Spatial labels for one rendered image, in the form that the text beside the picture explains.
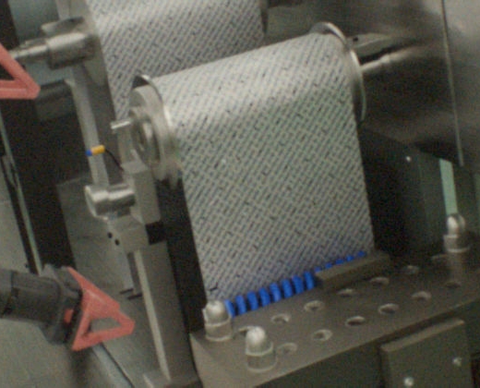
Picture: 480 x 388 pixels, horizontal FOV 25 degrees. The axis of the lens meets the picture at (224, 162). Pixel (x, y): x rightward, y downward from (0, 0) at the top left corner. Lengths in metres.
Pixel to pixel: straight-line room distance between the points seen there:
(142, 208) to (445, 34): 0.42
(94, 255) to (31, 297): 0.69
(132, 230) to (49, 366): 0.32
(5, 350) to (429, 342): 0.71
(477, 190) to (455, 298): 0.41
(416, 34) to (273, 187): 0.26
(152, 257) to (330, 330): 0.27
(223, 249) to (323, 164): 0.16
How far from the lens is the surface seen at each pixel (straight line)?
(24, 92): 1.23
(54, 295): 1.24
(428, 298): 1.28
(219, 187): 1.29
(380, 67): 1.41
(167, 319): 1.41
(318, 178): 1.34
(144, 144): 1.29
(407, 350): 1.21
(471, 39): 1.24
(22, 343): 1.68
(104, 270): 1.85
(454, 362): 1.25
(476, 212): 1.66
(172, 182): 1.30
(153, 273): 1.38
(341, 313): 1.27
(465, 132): 1.30
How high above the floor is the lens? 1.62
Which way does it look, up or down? 19 degrees down
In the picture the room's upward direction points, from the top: 11 degrees counter-clockwise
